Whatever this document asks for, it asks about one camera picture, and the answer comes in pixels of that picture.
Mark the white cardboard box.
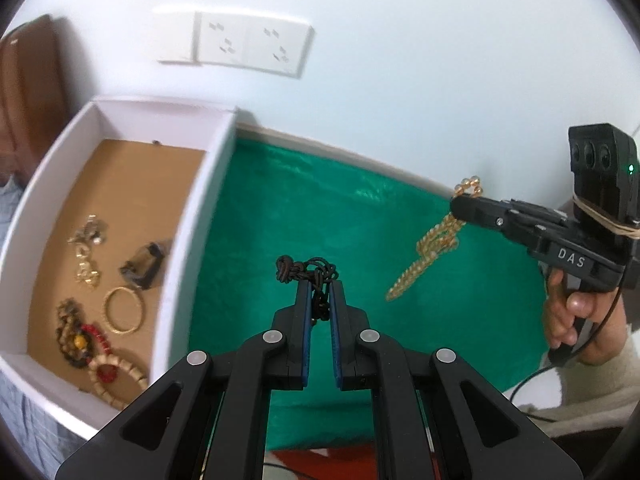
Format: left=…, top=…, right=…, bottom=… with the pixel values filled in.
left=1, top=98, right=238, bottom=439

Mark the gold jewelry cluster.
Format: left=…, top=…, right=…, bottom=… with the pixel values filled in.
left=67, top=214, right=106, bottom=289

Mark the white wall socket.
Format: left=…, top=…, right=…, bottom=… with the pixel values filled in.
left=244, top=18, right=312, bottom=78
left=195, top=13, right=248, bottom=67

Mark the white wall socket right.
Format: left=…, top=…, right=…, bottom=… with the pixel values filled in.
left=244, top=18, right=312, bottom=78

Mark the round wooden bead bracelet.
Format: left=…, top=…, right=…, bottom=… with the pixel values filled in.
left=54, top=298, right=97, bottom=370

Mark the red clothing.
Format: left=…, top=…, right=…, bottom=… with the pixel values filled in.
left=266, top=443, right=378, bottom=479

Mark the white wall socket left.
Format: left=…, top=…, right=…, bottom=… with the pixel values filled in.
left=195, top=13, right=248, bottom=67

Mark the wooden headboard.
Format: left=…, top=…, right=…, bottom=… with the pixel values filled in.
left=1, top=15, right=70, bottom=184

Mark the green velvet cloth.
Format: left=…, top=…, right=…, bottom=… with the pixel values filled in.
left=186, top=136, right=551, bottom=453

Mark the right hand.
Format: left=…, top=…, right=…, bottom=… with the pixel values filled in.
left=544, top=269, right=628, bottom=366

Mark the red bead bracelet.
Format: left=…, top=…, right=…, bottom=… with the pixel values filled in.
left=81, top=323, right=122, bottom=384

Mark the pearl necklace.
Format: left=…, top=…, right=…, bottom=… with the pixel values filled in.
left=384, top=174, right=485, bottom=302

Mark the cream sleeve forearm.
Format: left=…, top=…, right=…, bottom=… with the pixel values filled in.
left=520, top=330, right=640, bottom=438

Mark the black camera box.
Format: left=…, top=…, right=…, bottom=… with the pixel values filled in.
left=568, top=124, right=639, bottom=228

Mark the gold bangle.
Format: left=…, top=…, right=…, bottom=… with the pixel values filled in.
left=102, top=286, right=145, bottom=336

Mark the blue plaid bedding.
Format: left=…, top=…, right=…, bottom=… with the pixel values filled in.
left=0, top=173, right=87, bottom=478

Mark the dark cord pendant necklace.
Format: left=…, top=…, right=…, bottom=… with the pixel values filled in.
left=274, top=253, right=341, bottom=326

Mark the black cable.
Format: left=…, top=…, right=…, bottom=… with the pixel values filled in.
left=506, top=268, right=626, bottom=424

